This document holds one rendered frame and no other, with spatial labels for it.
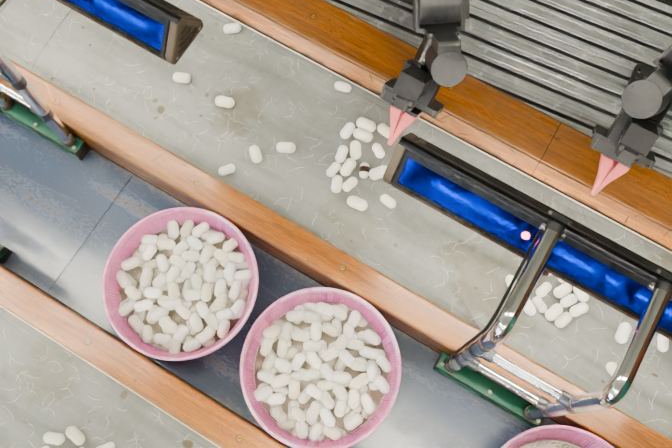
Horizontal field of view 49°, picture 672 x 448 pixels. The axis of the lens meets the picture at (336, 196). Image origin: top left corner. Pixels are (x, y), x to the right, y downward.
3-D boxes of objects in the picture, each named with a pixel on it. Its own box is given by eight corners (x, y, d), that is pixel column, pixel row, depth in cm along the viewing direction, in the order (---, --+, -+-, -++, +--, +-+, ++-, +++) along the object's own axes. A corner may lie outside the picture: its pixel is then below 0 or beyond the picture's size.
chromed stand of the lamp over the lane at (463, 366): (481, 278, 137) (546, 202, 95) (580, 333, 134) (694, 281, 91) (432, 368, 132) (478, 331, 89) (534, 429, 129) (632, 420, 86)
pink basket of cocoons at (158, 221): (171, 197, 142) (160, 180, 133) (290, 267, 138) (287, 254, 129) (87, 317, 135) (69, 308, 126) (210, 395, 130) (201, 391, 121)
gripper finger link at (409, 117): (396, 155, 127) (421, 107, 123) (360, 135, 128) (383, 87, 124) (406, 146, 133) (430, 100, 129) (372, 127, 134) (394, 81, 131)
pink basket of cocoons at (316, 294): (262, 286, 136) (257, 275, 127) (406, 310, 135) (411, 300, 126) (232, 437, 128) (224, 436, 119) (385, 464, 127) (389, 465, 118)
